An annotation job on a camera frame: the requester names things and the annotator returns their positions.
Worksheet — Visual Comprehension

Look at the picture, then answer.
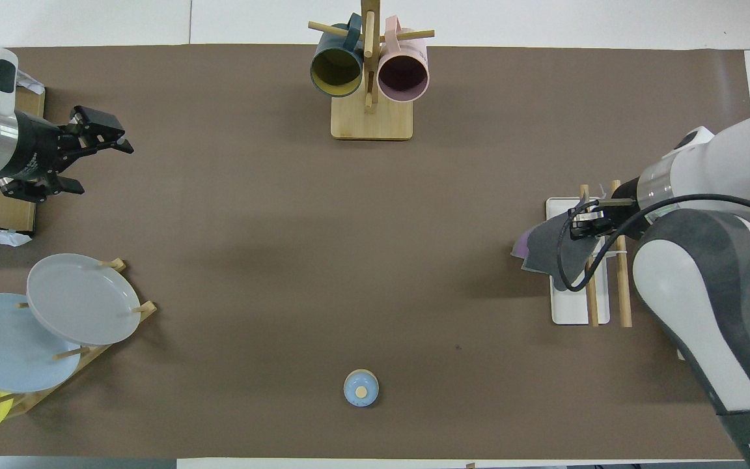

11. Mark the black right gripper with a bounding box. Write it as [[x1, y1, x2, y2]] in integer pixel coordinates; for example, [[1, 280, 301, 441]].
[[570, 179, 643, 239]]

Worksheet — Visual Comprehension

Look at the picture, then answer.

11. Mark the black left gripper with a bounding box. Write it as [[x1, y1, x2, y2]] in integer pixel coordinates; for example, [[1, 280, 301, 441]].
[[0, 106, 133, 203]]

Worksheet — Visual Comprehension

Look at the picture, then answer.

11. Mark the purple and grey towel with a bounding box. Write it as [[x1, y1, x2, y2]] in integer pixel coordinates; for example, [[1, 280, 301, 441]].
[[512, 216, 604, 274]]

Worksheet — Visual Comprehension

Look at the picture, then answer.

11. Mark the white wooden-bar towel rack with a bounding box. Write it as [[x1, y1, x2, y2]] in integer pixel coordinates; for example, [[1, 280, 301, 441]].
[[546, 180, 633, 328]]

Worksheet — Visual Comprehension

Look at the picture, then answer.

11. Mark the wooden plate rack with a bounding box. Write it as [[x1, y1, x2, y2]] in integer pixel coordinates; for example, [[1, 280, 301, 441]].
[[0, 258, 158, 419]]

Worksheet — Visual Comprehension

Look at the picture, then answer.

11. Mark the grey plate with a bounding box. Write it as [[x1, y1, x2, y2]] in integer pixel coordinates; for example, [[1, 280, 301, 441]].
[[26, 253, 142, 346]]

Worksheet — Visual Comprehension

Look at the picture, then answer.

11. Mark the light blue plate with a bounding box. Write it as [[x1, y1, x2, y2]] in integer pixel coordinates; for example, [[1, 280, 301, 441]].
[[0, 293, 81, 393]]

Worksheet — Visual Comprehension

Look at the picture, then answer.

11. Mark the brown table mat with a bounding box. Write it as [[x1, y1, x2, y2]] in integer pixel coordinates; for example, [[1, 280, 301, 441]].
[[0, 44, 750, 461]]

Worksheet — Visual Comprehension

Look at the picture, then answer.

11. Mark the pink mug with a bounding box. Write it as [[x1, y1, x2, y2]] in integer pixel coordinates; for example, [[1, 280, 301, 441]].
[[377, 16, 430, 104]]

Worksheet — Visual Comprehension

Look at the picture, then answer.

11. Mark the wooden mug tree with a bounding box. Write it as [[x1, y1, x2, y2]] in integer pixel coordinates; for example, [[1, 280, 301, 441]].
[[308, 0, 435, 141]]

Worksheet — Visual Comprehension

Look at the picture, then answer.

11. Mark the dark teal mug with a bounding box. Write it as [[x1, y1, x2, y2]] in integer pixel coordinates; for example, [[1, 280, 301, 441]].
[[310, 13, 365, 98]]

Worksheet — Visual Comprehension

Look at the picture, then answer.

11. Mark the small blue cup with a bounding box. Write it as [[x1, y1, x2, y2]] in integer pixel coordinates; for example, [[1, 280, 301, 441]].
[[343, 369, 380, 408]]

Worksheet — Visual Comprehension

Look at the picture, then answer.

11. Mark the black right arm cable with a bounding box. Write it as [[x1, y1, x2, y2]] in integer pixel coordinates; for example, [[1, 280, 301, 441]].
[[556, 194, 750, 292]]

